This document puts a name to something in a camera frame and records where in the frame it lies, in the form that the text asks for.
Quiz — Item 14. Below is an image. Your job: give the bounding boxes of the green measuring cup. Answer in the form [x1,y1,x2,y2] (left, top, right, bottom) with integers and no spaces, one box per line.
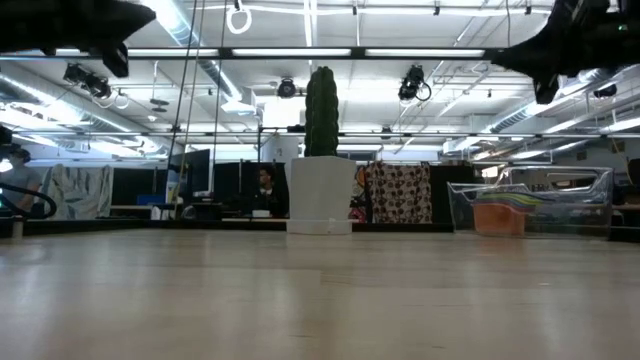
[474,195,555,207]

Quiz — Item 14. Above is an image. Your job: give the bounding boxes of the silver tarp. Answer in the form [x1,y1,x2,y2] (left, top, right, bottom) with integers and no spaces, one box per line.
[39,163,115,221]

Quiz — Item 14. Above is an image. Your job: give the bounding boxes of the person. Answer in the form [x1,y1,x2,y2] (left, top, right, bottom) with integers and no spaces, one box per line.
[252,164,290,219]
[0,148,44,214]

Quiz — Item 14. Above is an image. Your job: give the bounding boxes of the white hexagonal plant pot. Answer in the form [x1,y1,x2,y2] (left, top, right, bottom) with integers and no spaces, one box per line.
[285,155,358,236]

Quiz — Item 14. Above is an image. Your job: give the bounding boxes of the orange measuring cup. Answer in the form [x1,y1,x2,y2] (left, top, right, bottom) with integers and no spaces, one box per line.
[471,201,527,237]

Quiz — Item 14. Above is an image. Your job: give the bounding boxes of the black horizontal rig beam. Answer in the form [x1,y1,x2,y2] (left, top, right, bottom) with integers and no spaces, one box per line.
[0,129,640,140]

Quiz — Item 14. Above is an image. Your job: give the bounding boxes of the brown dotted cloth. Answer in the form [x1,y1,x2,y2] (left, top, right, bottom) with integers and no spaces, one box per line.
[363,161,433,225]

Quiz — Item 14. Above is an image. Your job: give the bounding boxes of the black monitor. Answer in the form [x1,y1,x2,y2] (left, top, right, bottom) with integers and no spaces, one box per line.
[167,148,212,197]

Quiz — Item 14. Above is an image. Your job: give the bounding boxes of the black table frame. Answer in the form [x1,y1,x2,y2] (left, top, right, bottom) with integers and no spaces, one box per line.
[0,218,640,244]

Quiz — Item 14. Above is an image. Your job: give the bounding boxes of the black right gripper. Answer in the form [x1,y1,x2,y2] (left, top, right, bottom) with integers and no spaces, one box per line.
[491,0,640,106]

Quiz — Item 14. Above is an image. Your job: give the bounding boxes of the green cactus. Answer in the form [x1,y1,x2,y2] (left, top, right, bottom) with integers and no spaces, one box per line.
[304,65,340,158]

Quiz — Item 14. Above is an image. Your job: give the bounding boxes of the clear plastic basket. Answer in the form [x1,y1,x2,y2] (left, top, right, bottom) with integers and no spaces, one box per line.
[446,166,615,239]

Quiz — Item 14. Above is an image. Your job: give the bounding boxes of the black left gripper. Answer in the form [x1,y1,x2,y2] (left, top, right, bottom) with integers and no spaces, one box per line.
[0,0,157,79]

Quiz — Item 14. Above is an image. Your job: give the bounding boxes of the white hanging ring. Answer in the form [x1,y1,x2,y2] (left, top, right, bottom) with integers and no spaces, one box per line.
[224,3,254,36]

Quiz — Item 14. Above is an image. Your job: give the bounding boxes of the overhead rig light bar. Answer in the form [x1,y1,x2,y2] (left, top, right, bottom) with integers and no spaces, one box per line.
[0,46,506,62]

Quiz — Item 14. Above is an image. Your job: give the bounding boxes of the thick black cable loop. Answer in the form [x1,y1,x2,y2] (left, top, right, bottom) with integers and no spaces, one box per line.
[0,182,59,221]

